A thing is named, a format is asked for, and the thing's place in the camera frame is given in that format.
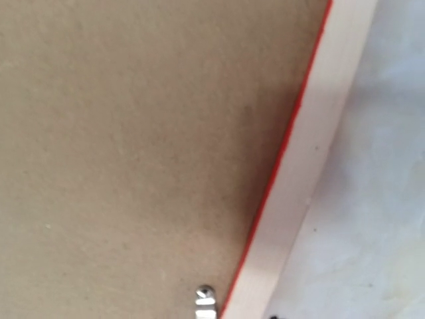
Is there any red wooden picture frame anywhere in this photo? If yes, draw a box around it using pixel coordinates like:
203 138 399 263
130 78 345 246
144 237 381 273
220 1 377 318

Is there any brown cardboard backing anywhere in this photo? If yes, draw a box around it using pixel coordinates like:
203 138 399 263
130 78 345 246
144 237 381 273
1 1 327 318

